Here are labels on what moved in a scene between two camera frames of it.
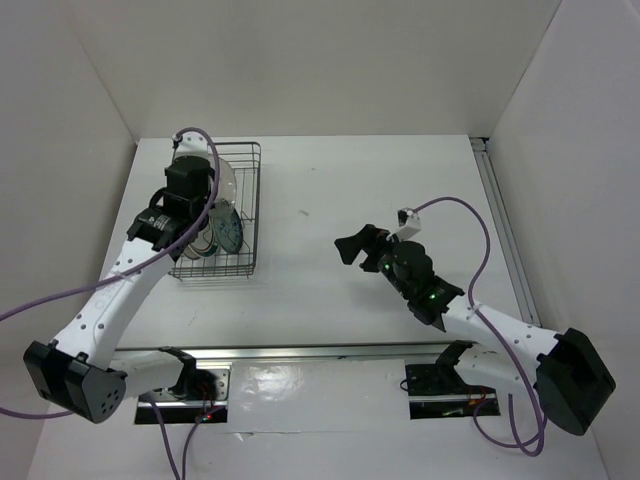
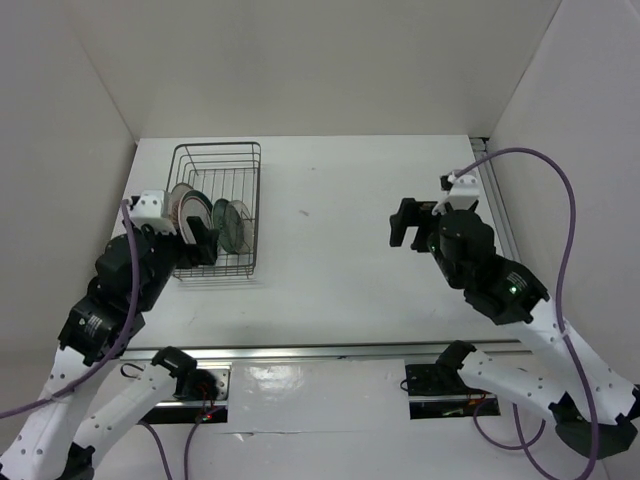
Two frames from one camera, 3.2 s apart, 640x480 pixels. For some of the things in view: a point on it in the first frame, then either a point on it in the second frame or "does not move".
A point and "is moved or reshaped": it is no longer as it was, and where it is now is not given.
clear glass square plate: [227, 188] -> [239, 226]
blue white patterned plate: [228, 227] does not move
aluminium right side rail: [502, 222] does not move
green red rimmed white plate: [205, 244] is moved or reshaped
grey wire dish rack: [227, 242] does not move
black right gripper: [367, 238] -> [412, 213]
